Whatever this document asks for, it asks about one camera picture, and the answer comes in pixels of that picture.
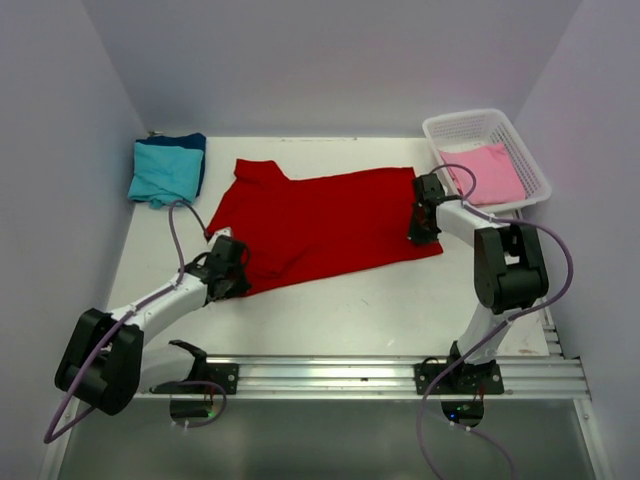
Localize red t-shirt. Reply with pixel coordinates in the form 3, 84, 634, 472
207, 159, 443, 295

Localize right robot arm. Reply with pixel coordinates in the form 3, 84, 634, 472
408, 173, 549, 395

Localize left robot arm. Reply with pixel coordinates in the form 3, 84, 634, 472
54, 235, 251, 415

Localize folded pink t-shirt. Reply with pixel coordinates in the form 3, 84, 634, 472
440, 143, 527, 206

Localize white plastic basket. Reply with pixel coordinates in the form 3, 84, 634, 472
422, 108, 552, 213

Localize folded turquoise t-shirt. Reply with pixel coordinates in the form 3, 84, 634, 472
127, 142, 204, 209

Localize folded navy blue t-shirt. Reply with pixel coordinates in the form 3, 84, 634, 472
144, 132, 208, 199

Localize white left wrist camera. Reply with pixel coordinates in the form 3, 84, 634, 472
207, 227, 233, 246

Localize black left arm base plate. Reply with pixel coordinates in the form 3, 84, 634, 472
139, 340, 239, 395

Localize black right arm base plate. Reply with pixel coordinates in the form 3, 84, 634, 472
413, 357, 505, 396

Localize aluminium mounting rail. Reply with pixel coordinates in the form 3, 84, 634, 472
133, 356, 590, 401

